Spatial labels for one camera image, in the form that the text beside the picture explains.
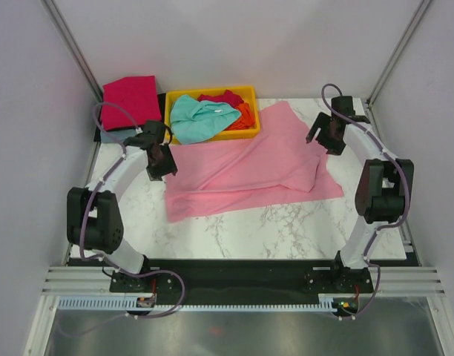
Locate pink t shirt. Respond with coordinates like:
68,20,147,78
165,101,343,223

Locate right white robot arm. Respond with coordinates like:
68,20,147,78
306,95,414,292

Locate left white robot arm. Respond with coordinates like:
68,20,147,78
67,121,178,291

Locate folded grey blue t shirt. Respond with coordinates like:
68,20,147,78
100,122,159,147

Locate teal t shirt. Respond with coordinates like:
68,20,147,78
170,94,240,145

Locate folded black t shirt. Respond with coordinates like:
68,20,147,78
93,93,166,143

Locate folded crimson t shirt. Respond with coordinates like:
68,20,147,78
101,76,161,131

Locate orange t shirt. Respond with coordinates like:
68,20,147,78
226,102,256,131

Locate yellow plastic bin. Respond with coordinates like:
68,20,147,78
165,85,260,145

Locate dark red t shirt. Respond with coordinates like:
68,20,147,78
197,89,244,108

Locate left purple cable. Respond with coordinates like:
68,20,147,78
58,102,187,338

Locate purple cable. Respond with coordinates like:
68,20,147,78
320,83,412,323
58,102,187,338

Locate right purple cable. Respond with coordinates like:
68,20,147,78
320,83,412,323

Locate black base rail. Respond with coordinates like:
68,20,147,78
109,259,374,304

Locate right aluminium frame post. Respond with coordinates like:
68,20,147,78
366,0,434,108

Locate aluminium frame post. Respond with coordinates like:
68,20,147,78
41,0,102,102
366,0,434,108

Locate white slotted cable duct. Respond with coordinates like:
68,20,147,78
57,296,338,312

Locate left aluminium frame post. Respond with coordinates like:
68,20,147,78
41,0,102,102

